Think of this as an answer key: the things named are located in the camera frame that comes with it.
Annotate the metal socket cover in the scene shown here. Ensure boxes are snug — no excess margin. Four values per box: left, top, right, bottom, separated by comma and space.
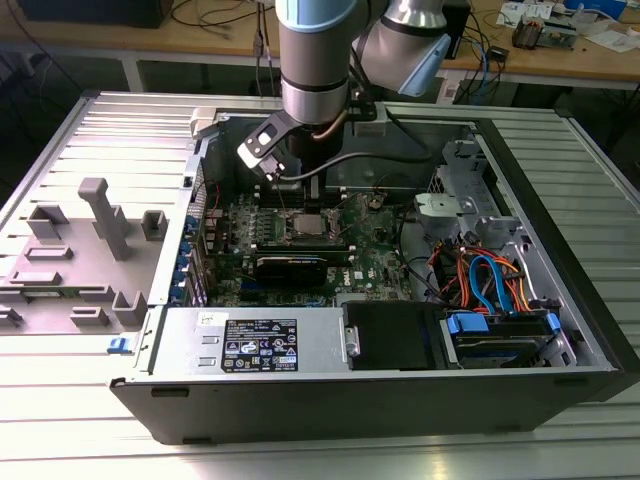
332, 192, 375, 237

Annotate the silver CPU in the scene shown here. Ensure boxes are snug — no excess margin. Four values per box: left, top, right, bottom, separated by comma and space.
292, 216, 327, 237

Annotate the CPU socket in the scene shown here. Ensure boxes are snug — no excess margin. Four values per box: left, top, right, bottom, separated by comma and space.
282, 207, 346, 242

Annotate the beige case latch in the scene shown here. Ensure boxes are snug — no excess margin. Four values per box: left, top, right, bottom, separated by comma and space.
189, 106, 224, 140

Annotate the green motherboard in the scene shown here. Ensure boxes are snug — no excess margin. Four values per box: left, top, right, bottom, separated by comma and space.
198, 185, 432, 309

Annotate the black graphics card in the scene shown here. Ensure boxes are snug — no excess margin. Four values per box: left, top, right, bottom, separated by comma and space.
253, 254, 332, 290

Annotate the silver rear port block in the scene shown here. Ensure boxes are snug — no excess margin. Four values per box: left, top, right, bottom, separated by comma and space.
201, 208, 227, 254

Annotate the black tower box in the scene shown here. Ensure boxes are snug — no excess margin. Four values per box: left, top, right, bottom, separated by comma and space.
442, 0, 472, 61

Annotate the silver metal drive cage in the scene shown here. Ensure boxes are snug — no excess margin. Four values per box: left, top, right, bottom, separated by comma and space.
413, 138, 584, 370

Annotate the silver power supply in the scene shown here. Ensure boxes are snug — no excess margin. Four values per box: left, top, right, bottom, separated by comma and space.
148, 305, 347, 377

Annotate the wooden desk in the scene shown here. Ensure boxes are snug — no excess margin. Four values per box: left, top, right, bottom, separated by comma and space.
0, 0, 640, 94

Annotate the copper coil part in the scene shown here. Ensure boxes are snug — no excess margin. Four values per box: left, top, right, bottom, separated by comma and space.
512, 13, 547, 50

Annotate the white paper sheet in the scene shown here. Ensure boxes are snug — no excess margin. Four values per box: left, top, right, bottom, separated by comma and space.
584, 28, 640, 54
499, 0, 554, 27

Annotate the black box on desk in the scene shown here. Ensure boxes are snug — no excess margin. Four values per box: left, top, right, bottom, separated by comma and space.
18, 0, 175, 30

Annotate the black PC case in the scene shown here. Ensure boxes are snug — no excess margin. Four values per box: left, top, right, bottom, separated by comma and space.
108, 106, 640, 447

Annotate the hard disk in blue carrier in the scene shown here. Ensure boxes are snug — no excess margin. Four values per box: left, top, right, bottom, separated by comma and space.
446, 309, 563, 345

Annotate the grey electronic device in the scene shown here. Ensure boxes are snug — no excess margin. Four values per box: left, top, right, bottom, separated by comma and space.
542, 17, 590, 50

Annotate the grey parts rack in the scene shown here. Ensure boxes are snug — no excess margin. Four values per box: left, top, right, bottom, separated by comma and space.
0, 176, 170, 337

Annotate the tan braided cable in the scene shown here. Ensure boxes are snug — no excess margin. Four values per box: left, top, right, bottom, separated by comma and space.
310, 110, 347, 145

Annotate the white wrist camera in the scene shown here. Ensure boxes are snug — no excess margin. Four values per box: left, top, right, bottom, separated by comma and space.
351, 99, 389, 139
236, 111, 290, 184

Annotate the black camera cable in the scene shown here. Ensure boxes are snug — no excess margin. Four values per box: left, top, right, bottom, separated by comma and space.
269, 102, 434, 184

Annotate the black wire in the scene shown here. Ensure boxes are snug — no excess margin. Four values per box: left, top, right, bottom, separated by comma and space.
396, 207, 441, 304

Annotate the grey metal bracket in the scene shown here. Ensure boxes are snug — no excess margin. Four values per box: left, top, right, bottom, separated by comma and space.
412, 192, 460, 242

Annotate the silver metal handle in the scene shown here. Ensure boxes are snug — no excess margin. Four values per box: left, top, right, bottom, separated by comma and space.
339, 323, 362, 358

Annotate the blue wire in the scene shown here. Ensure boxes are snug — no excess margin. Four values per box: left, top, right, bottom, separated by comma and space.
468, 253, 512, 315

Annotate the orange wire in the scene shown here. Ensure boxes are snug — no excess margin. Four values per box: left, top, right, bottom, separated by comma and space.
457, 247, 537, 315

